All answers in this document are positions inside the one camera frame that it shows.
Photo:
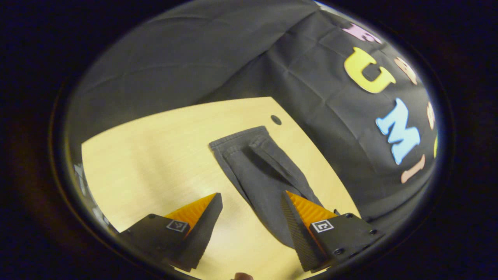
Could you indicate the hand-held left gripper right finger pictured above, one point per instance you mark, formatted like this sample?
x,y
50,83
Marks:
x,y
297,233

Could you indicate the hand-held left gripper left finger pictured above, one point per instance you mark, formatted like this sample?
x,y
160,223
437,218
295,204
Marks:
x,y
202,233

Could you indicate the dark grey jeans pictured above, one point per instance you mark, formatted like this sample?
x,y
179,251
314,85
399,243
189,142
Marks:
x,y
256,175

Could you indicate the black backdrop cloth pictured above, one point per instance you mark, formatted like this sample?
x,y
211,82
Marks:
x,y
311,77

